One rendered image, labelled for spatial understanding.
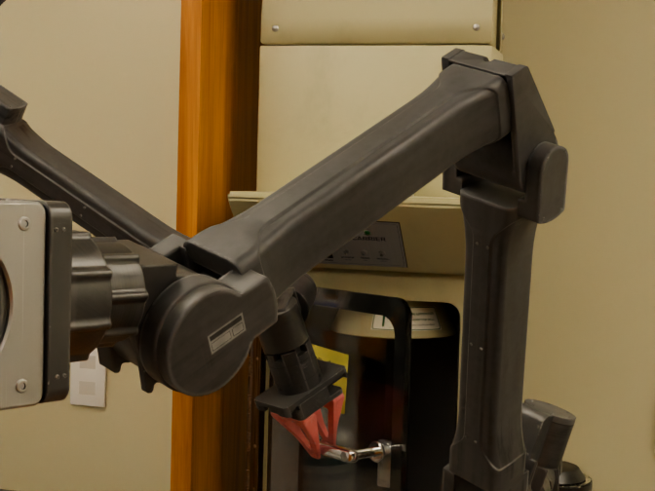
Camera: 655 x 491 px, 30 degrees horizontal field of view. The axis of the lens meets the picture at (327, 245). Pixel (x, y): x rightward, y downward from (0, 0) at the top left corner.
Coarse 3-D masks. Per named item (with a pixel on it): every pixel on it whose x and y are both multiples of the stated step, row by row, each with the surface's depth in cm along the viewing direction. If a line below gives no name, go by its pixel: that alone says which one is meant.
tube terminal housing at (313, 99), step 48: (288, 48) 167; (336, 48) 165; (384, 48) 163; (432, 48) 161; (480, 48) 160; (288, 96) 167; (336, 96) 165; (384, 96) 163; (288, 144) 167; (336, 144) 165; (432, 192) 162; (336, 288) 166; (384, 288) 164; (432, 288) 163
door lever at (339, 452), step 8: (320, 440) 150; (320, 448) 149; (328, 448) 148; (336, 448) 147; (344, 448) 146; (352, 448) 146; (368, 448) 148; (376, 448) 148; (328, 456) 148; (336, 456) 147; (344, 456) 145; (352, 456) 145; (360, 456) 146; (368, 456) 147; (376, 456) 148
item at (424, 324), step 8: (408, 304) 168; (416, 304) 168; (424, 304) 168; (432, 304) 169; (440, 304) 171; (416, 312) 167; (424, 312) 168; (432, 312) 169; (440, 312) 170; (416, 320) 167; (424, 320) 167; (432, 320) 168; (440, 320) 169; (448, 320) 171; (416, 328) 166; (424, 328) 167; (432, 328) 168; (440, 328) 168; (448, 328) 170; (416, 336) 166; (424, 336) 167; (432, 336) 167; (440, 336) 168
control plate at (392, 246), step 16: (384, 224) 155; (352, 240) 158; (368, 240) 158; (384, 240) 157; (400, 240) 156; (336, 256) 161; (352, 256) 161; (368, 256) 160; (384, 256) 159; (400, 256) 159
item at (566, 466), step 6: (564, 462) 155; (564, 468) 151; (570, 468) 151; (576, 468) 152; (564, 474) 149; (570, 474) 150; (576, 474) 150; (582, 474) 151; (564, 480) 149; (570, 480) 149; (576, 480) 149; (582, 480) 150
